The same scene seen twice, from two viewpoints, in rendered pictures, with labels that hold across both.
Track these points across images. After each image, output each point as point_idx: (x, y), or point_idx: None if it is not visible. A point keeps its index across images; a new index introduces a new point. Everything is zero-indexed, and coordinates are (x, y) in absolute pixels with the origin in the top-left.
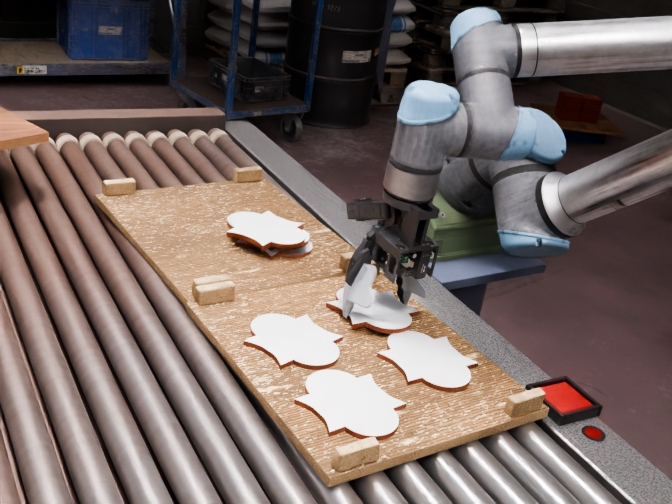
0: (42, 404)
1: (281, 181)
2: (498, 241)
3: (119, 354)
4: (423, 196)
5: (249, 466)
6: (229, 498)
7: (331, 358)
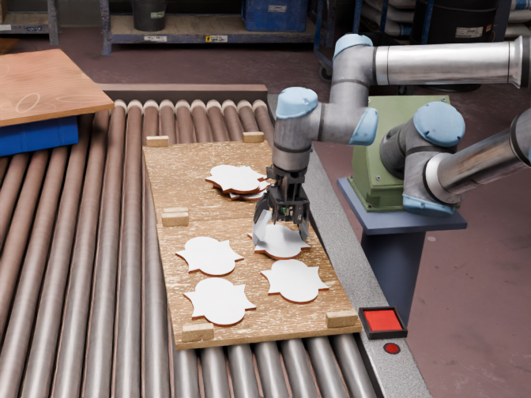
0: None
1: None
2: None
3: (100, 251)
4: (292, 167)
5: None
6: (117, 346)
7: (225, 271)
